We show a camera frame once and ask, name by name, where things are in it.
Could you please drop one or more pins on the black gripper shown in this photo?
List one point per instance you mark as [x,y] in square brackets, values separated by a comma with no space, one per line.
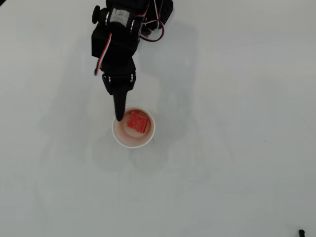
[119,82]

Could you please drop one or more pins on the red foam cube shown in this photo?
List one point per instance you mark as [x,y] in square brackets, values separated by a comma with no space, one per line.
[137,122]

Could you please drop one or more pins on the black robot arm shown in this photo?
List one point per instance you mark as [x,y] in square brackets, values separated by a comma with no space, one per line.
[148,14]

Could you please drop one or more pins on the beige paper cup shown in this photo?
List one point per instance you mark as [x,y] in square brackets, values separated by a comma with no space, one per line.
[133,142]

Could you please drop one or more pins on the small black post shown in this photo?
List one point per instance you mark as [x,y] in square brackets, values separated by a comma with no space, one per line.
[301,233]

